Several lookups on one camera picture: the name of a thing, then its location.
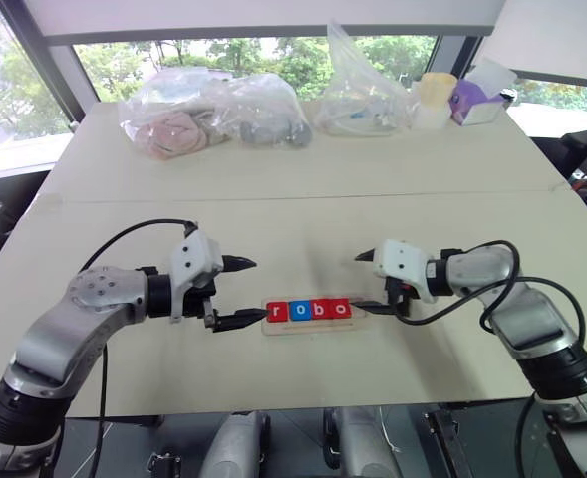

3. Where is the black table leg frame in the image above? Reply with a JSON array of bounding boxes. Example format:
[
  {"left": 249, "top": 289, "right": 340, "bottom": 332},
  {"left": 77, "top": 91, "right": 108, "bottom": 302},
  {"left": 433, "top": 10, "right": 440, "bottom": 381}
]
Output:
[{"left": 421, "top": 404, "right": 469, "bottom": 478}]

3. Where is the red letter tile r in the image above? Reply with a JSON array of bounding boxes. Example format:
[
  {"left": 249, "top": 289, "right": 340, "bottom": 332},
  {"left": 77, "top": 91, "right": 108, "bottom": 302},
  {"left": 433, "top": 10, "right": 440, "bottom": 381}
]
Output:
[{"left": 265, "top": 300, "right": 290, "bottom": 324}]

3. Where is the red letter tile b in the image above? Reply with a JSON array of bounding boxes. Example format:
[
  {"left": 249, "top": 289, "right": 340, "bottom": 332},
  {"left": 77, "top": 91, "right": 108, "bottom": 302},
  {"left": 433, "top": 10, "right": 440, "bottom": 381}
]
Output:
[{"left": 309, "top": 298, "right": 333, "bottom": 322}]

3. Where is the plastic bag with white cables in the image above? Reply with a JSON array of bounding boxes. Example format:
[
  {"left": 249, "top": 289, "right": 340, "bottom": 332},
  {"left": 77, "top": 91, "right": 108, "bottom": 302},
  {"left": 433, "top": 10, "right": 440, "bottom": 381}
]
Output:
[{"left": 312, "top": 18, "right": 420, "bottom": 137}]

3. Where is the red letter tile o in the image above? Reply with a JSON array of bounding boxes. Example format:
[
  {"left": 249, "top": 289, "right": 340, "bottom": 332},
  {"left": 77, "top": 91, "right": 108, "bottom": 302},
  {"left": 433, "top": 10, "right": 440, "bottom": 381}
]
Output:
[{"left": 329, "top": 297, "right": 353, "bottom": 321}]

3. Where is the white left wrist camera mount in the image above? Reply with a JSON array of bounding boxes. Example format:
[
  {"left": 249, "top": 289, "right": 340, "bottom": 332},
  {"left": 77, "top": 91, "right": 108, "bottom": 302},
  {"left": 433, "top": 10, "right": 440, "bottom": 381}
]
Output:
[{"left": 168, "top": 230, "right": 225, "bottom": 325}]

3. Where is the purple tissue box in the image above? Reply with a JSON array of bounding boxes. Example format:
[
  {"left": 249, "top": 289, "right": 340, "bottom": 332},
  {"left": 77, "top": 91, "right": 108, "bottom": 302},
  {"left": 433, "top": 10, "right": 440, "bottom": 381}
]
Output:
[{"left": 448, "top": 58, "right": 517, "bottom": 126}]

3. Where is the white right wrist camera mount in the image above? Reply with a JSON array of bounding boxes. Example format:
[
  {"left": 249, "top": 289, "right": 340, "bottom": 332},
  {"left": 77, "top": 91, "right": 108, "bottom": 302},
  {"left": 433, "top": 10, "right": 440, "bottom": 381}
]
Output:
[{"left": 372, "top": 238, "right": 438, "bottom": 306}]

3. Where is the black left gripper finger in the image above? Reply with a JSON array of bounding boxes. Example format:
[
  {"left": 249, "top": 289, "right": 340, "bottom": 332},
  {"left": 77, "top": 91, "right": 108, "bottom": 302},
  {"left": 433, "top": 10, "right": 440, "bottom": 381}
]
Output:
[
  {"left": 221, "top": 254, "right": 259, "bottom": 275},
  {"left": 211, "top": 307, "right": 270, "bottom": 335}
]

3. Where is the dark window frame post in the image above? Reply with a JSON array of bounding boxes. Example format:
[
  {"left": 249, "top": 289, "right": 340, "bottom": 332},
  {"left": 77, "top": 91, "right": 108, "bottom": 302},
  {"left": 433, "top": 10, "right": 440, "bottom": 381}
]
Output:
[
  {"left": 437, "top": 34, "right": 484, "bottom": 82},
  {"left": 0, "top": 0, "right": 99, "bottom": 126}
]

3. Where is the wooden letter tile tray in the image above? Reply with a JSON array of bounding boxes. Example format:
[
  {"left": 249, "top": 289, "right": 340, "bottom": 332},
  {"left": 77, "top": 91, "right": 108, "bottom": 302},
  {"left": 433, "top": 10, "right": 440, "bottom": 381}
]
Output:
[{"left": 259, "top": 295, "right": 363, "bottom": 338}]

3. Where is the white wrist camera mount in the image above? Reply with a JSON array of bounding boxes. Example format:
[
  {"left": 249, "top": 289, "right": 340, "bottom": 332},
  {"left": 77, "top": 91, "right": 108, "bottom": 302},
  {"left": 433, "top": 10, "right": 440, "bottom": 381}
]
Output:
[
  {"left": 168, "top": 230, "right": 225, "bottom": 325},
  {"left": 372, "top": 238, "right": 438, "bottom": 306}
]

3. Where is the plastic bag with grey items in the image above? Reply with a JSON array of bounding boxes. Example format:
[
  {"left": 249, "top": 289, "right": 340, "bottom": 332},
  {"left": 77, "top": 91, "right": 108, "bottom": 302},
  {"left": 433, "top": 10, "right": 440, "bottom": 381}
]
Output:
[{"left": 212, "top": 72, "right": 315, "bottom": 151}]

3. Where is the silver rounded robot leg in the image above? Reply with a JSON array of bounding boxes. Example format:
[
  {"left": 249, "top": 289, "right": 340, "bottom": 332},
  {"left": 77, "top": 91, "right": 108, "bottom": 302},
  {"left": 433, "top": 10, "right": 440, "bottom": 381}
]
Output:
[
  {"left": 199, "top": 409, "right": 273, "bottom": 478},
  {"left": 321, "top": 407, "right": 405, "bottom": 478}
]

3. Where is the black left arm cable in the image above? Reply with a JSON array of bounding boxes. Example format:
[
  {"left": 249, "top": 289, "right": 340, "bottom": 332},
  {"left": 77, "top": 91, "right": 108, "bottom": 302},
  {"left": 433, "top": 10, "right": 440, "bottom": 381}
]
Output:
[{"left": 77, "top": 217, "right": 200, "bottom": 478}]

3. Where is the plastic bag with pink plush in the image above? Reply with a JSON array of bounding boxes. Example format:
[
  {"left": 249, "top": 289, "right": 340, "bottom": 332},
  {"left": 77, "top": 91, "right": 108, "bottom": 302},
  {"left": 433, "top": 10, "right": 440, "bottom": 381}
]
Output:
[{"left": 118, "top": 66, "right": 235, "bottom": 162}]

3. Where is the blue letter tile o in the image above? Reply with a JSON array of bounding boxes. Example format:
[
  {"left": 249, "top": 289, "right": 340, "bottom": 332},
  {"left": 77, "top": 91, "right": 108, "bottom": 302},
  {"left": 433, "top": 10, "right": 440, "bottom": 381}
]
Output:
[{"left": 287, "top": 299, "right": 312, "bottom": 323}]

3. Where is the yellow and white cup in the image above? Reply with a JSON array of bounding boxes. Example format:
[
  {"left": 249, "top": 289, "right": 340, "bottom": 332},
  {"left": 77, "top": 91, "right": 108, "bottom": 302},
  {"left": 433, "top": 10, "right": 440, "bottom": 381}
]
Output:
[{"left": 412, "top": 71, "right": 458, "bottom": 131}]

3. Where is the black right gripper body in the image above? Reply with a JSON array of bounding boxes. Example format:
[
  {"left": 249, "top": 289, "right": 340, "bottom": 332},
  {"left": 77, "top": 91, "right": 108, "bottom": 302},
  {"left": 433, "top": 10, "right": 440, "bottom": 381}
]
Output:
[{"left": 384, "top": 277, "right": 422, "bottom": 318}]

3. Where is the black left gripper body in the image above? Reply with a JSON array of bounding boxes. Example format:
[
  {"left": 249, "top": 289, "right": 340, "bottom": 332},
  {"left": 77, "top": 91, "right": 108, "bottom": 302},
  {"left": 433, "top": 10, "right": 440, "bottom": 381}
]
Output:
[{"left": 182, "top": 278, "right": 222, "bottom": 334}]

